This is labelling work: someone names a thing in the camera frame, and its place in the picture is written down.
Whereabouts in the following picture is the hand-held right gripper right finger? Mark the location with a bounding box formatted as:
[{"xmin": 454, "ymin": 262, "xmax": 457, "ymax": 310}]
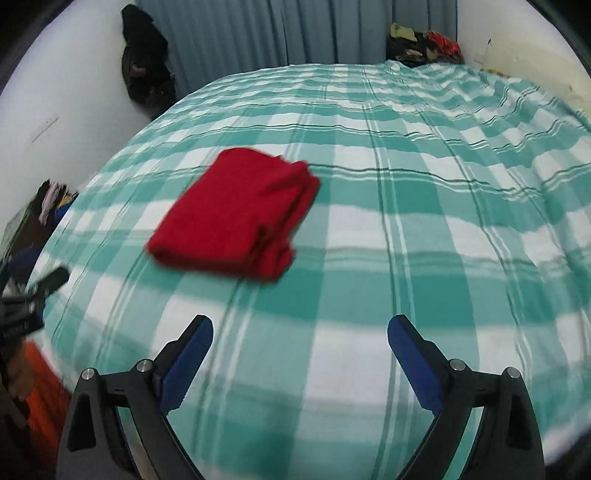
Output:
[{"xmin": 387, "ymin": 315, "xmax": 548, "ymax": 480}]

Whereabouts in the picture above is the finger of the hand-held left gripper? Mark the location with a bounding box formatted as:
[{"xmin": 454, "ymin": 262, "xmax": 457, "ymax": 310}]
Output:
[{"xmin": 25, "ymin": 266, "xmax": 70, "ymax": 301}]

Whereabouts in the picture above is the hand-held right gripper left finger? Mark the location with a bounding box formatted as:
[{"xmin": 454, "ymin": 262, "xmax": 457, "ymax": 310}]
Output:
[{"xmin": 55, "ymin": 315, "xmax": 214, "ymax": 480}]

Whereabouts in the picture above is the red sweater with white print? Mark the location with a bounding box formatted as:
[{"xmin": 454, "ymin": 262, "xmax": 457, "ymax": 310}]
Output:
[{"xmin": 146, "ymin": 148, "xmax": 321, "ymax": 284}]

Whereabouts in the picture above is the heap of dark clothes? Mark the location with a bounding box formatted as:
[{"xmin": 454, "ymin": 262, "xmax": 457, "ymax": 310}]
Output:
[{"xmin": 0, "ymin": 180, "xmax": 80, "ymax": 296}]

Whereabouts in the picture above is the pile of mixed clothes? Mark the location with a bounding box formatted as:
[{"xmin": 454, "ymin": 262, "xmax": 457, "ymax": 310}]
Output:
[{"xmin": 385, "ymin": 22, "xmax": 465, "ymax": 68}]

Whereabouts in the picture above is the orange fleece blanket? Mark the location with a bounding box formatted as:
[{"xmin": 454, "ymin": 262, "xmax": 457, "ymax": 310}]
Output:
[{"xmin": 9, "ymin": 340, "xmax": 72, "ymax": 464}]

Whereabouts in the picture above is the green white checked blanket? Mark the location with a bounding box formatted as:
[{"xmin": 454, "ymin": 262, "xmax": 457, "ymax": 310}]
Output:
[{"xmin": 25, "ymin": 60, "xmax": 591, "ymax": 480}]

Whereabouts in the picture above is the black hanging clothing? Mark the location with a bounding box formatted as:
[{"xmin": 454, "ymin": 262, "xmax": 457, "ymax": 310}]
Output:
[{"xmin": 121, "ymin": 4, "xmax": 177, "ymax": 117}]

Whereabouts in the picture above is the blue pleated curtain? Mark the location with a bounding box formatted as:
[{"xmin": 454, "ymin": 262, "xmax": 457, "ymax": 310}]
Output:
[{"xmin": 136, "ymin": 0, "xmax": 394, "ymax": 95}]

